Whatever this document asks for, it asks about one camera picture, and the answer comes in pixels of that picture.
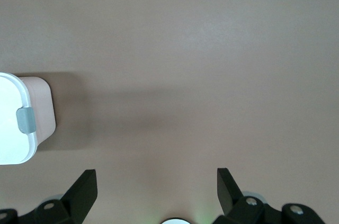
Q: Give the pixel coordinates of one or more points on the white box lid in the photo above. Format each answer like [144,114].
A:
[10,118]

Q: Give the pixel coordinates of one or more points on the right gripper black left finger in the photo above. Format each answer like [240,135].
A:
[79,197]

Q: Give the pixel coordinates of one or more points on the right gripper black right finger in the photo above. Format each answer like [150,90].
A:
[230,197]

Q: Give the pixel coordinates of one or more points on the brown table mat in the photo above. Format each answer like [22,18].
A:
[185,49]

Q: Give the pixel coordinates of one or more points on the pink translucent plastic box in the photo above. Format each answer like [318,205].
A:
[42,107]

